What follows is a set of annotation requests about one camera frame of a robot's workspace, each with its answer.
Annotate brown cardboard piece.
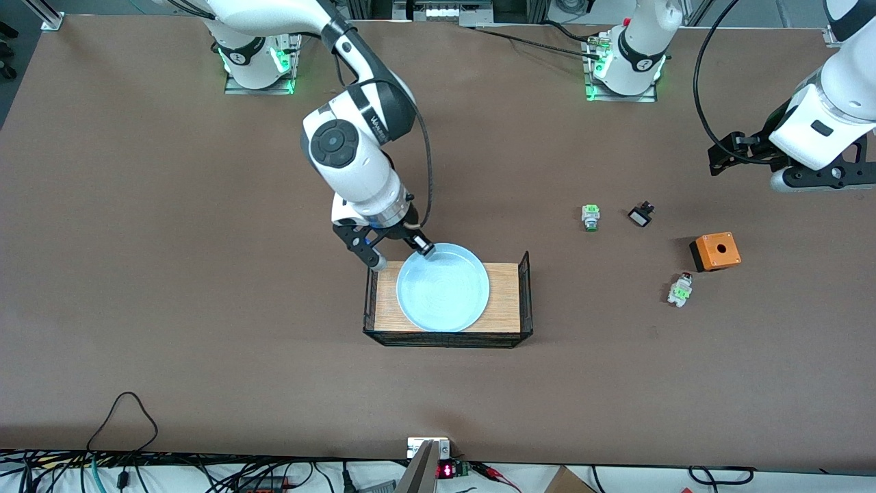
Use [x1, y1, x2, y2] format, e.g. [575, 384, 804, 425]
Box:
[544, 466, 597, 493]

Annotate thin black looped cable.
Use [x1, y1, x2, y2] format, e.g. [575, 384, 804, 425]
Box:
[86, 392, 159, 454]

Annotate black stand knobs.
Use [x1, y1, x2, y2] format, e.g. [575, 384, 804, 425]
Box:
[0, 21, 20, 79]

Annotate orange button enclosure box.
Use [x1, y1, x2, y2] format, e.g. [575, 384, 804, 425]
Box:
[689, 232, 742, 273]

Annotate wooden tray with wire sides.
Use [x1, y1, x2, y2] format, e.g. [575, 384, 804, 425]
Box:
[363, 249, 534, 349]

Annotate metal frame with white lights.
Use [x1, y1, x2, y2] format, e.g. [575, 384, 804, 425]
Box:
[394, 0, 493, 25]

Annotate green white switch module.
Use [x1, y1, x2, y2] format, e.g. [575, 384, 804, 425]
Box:
[667, 272, 694, 308]

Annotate grey metal bar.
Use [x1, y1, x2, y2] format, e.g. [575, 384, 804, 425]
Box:
[394, 440, 439, 493]

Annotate small silver metal bracket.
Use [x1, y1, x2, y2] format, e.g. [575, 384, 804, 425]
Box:
[407, 437, 450, 459]

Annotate black cable across table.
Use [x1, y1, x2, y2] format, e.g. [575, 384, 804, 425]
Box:
[465, 26, 603, 58]

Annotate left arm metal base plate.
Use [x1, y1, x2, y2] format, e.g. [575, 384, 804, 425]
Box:
[585, 34, 659, 103]

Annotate black cable bundle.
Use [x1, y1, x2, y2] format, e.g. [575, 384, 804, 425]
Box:
[0, 448, 411, 493]

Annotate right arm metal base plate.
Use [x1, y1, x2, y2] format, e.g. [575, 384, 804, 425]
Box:
[224, 31, 302, 95]

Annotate light blue round plate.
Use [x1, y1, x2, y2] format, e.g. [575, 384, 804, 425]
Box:
[396, 242, 491, 333]

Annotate short aluminium profile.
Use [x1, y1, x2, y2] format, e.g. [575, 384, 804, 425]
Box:
[21, 0, 64, 31]

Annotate red clip lead wires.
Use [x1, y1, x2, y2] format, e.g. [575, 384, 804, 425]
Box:
[472, 462, 522, 493]

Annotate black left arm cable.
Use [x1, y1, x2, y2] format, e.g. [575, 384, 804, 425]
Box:
[693, 0, 755, 165]

